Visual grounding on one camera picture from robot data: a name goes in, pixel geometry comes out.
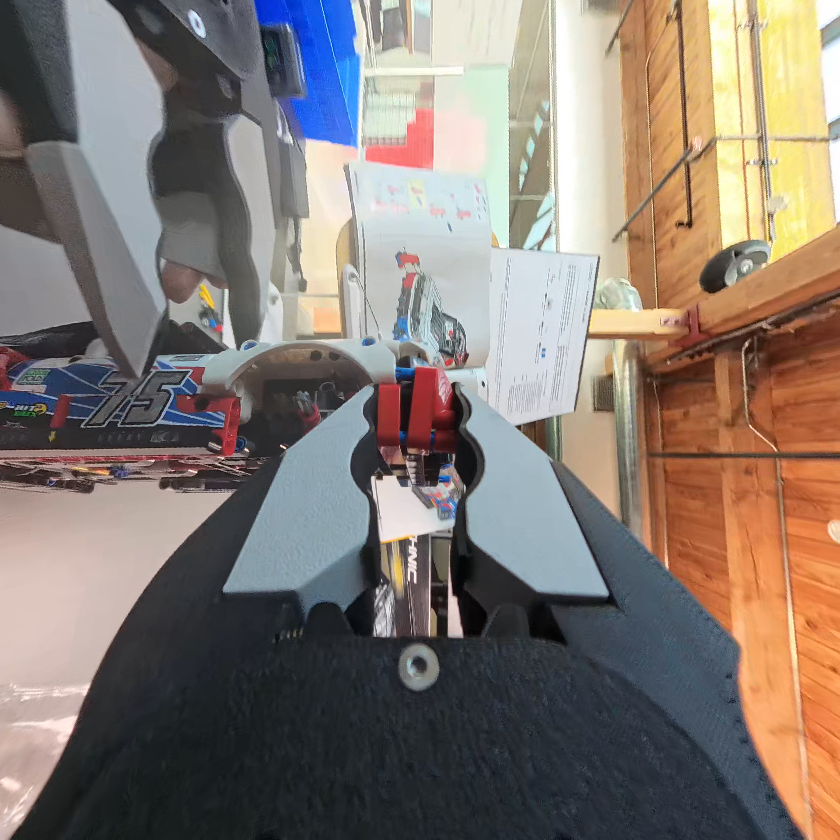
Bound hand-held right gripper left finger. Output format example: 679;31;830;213
223;385;388;624

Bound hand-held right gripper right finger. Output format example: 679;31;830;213
453;384;611;634

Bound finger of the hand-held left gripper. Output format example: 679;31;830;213
148;112;278;345
23;0;169;379

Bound red brick connector piece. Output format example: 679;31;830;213
377;366;459;455

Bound brick-built race car model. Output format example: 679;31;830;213
0;331;490;493

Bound person's left hand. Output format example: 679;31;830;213
161;261;228;305

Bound small black screen device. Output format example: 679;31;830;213
259;23;308;99

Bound printed car model box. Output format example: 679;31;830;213
371;472;463;639

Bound blue plastic bin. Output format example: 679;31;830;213
256;0;362;148

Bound stack of red crates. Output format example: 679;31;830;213
365;105;435;170

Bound open instruction booklet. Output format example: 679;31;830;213
344;161;493;368

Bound black white patterned card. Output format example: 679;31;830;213
486;248;601;427

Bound black castor wheel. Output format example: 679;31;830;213
699;239;772;294

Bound clear plastic bag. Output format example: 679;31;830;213
0;682;93;821

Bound black cable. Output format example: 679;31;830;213
289;217;309;293

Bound silver ventilation duct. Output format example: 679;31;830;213
594;277;645;542

